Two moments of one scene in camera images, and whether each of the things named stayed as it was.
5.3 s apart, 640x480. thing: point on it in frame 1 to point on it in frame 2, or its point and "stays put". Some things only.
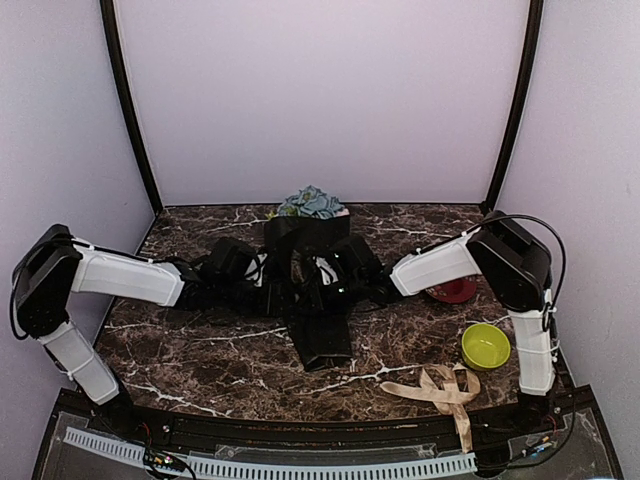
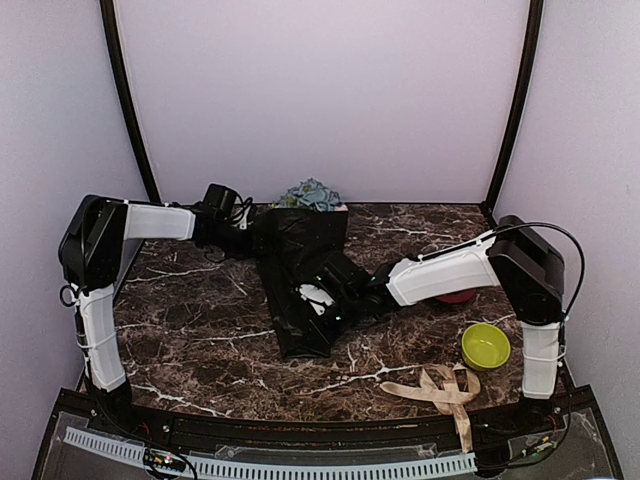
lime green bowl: (485, 347) stays put
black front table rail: (333, 430) stays put
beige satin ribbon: (449, 388) stays put
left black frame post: (112, 31) stays put
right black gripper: (321, 306) to (328, 336)
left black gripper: (270, 306) to (250, 247)
